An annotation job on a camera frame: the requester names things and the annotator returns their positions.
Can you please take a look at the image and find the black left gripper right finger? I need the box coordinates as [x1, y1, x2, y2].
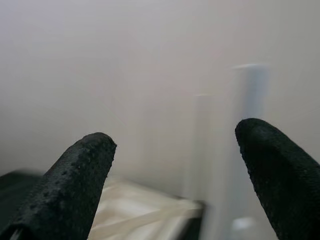
[234, 117, 320, 240]

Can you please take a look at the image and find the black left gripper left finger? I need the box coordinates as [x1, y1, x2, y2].
[0, 131, 118, 240]

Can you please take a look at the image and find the white plastic table leg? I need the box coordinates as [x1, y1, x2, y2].
[231, 63, 273, 240]

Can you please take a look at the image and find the black table cloth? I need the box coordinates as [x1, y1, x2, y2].
[0, 169, 209, 240]

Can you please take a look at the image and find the white plastic table top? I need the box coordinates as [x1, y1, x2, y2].
[87, 174, 205, 240]

